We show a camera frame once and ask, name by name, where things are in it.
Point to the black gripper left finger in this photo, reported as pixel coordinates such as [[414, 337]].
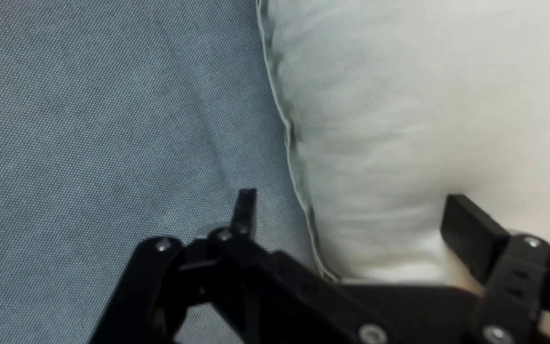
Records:
[[242, 214]]

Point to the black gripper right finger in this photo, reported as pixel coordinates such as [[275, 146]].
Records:
[[472, 239]]

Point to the white pleated cushion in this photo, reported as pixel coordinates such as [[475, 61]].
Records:
[[414, 126]]

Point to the grey fabric couch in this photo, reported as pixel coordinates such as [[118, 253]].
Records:
[[95, 126]]

